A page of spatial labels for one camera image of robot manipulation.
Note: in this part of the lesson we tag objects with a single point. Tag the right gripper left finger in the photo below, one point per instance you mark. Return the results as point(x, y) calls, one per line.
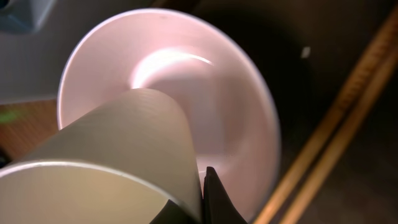
point(172, 214)

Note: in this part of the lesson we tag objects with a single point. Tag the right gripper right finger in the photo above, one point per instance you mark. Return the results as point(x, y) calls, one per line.
point(218, 208)

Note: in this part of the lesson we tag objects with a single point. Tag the white cup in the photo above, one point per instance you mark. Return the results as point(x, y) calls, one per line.
point(120, 163)

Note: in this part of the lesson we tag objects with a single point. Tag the wooden chopstick left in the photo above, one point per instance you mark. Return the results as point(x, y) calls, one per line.
point(378, 49)

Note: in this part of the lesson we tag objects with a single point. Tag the wooden chopstick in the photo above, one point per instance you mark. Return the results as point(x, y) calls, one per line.
point(378, 49)
point(341, 140)

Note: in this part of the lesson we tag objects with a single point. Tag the pink bowl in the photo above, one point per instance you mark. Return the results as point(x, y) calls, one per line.
point(232, 116)

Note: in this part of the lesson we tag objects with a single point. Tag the wooden chopstick right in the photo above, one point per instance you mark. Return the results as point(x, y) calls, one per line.
point(341, 140)

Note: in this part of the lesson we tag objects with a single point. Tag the brown serving tray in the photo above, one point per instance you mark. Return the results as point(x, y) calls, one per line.
point(306, 50)

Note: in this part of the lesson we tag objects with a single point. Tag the grey plastic dish rack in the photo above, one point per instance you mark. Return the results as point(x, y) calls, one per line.
point(37, 38)

